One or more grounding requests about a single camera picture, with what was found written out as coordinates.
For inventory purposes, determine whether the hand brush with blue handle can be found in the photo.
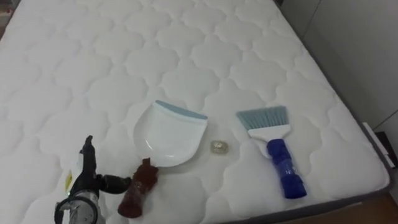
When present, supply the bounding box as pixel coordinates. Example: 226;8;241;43
235;105;308;200

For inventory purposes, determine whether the small clear plastic wrapper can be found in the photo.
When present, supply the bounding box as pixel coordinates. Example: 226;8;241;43
210;139;229;155

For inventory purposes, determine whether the grey bed with white mattress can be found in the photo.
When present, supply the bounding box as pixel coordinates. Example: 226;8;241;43
0;0;394;224

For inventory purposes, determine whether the white dustpan with brown handle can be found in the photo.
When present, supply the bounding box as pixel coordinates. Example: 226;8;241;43
117;100;208;219

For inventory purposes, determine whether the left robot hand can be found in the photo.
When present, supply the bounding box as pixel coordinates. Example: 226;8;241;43
63;135;132;196

